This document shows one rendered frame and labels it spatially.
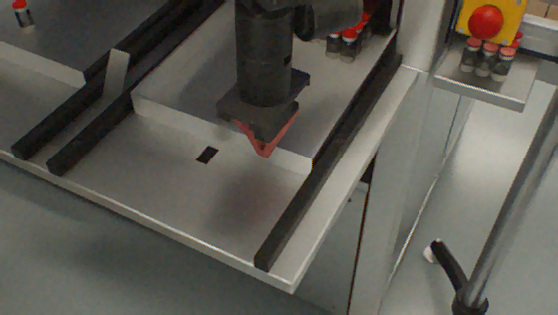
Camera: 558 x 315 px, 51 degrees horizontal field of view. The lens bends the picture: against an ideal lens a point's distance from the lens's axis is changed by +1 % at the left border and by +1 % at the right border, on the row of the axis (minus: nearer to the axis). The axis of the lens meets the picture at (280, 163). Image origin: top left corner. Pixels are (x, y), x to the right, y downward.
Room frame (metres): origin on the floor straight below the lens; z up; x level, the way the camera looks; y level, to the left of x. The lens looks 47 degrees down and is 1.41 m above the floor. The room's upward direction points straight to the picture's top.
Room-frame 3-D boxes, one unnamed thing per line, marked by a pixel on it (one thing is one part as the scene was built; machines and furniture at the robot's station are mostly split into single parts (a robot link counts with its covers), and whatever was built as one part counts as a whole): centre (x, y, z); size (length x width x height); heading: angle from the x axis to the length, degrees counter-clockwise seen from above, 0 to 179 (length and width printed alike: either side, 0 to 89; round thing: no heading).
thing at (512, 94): (0.69, -0.31, 0.87); 0.14 x 0.13 x 0.02; 152
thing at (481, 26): (0.62, -0.25, 0.99); 0.04 x 0.04 x 0.04; 62
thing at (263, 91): (0.48, 0.02, 1.02); 0.10 x 0.07 x 0.07; 151
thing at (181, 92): (0.67, 0.00, 0.90); 0.34 x 0.26 x 0.04; 153
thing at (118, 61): (0.57, 0.25, 0.91); 0.14 x 0.03 x 0.06; 152
